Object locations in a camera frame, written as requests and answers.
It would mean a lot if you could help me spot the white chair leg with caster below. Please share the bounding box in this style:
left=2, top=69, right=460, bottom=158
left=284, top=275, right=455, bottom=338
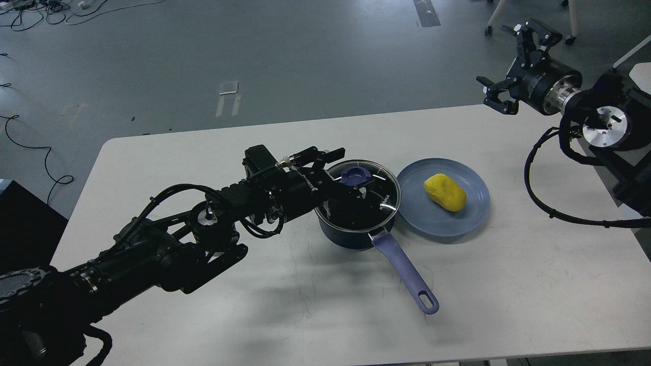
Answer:
left=559, top=0, right=579, bottom=46

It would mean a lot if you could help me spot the glass pot lid blue knob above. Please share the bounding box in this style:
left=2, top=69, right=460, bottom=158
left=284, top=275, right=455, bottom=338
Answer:
left=318, top=159, right=402, bottom=234

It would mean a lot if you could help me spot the yellow potato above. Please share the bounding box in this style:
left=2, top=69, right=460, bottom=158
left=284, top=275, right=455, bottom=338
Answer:
left=423, top=173, right=467, bottom=211

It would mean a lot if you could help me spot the white table leg with caster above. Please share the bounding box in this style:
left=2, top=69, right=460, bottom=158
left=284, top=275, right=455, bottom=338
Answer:
left=611, top=35, right=651, bottom=70

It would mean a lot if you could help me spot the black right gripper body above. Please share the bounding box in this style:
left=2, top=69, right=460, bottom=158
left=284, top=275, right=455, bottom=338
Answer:
left=509, top=57, right=583, bottom=115

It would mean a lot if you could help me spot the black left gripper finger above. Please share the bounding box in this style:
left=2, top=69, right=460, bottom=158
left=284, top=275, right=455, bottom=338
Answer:
left=290, top=147, right=346, bottom=173
left=328, top=181, right=368, bottom=202

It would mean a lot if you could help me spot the tangled cables top left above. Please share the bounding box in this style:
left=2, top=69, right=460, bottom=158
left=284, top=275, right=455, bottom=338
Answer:
left=0, top=0, right=168, bottom=32

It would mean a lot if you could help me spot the dark blue saucepan purple handle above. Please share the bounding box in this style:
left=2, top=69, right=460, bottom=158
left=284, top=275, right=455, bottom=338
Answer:
left=314, top=159, right=439, bottom=315

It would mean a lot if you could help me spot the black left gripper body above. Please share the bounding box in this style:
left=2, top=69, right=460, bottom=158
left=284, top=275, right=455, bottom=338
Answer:
left=270, top=165, right=332, bottom=222

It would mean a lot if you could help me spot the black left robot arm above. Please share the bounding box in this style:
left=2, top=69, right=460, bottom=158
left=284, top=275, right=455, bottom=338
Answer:
left=2, top=144, right=361, bottom=365

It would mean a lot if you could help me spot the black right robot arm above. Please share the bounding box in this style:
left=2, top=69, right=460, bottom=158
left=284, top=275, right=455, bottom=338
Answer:
left=477, top=18, right=649, bottom=229

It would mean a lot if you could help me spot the blue round plate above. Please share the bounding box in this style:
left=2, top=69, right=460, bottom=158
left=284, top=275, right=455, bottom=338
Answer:
left=398, top=158, right=491, bottom=238

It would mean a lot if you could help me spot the black box left edge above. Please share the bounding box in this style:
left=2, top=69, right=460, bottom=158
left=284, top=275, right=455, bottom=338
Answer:
left=1, top=179, right=68, bottom=274

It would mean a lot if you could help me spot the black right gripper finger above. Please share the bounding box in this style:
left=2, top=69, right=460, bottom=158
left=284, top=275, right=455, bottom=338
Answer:
left=476, top=76, right=520, bottom=115
left=500, top=18, right=563, bottom=64

